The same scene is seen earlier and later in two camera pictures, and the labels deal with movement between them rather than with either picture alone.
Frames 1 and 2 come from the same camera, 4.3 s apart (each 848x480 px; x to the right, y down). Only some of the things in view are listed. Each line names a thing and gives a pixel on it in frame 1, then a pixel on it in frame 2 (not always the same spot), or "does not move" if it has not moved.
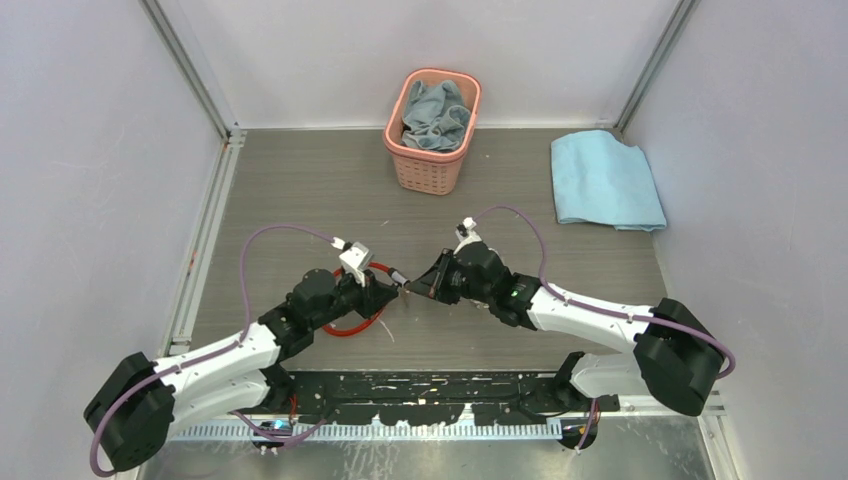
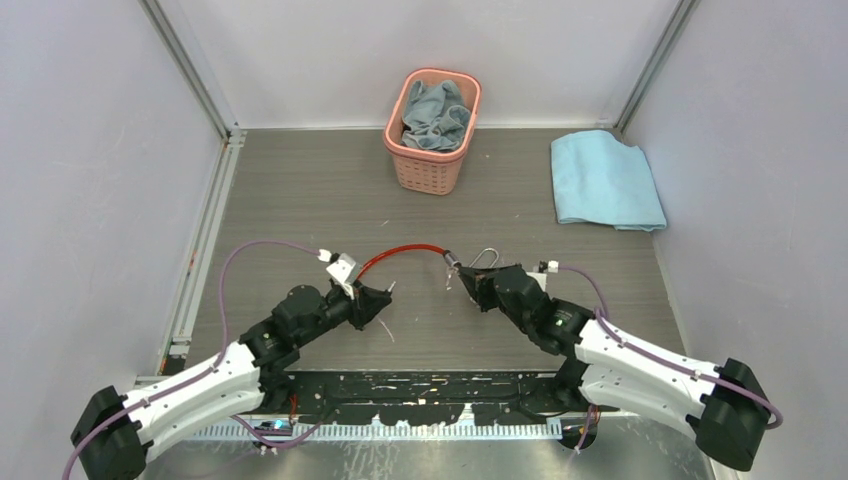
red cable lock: [398, 278] -> [450, 257]
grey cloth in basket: [435, 118] does not move
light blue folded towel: [598, 179] does not move
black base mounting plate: [407, 397] does not move
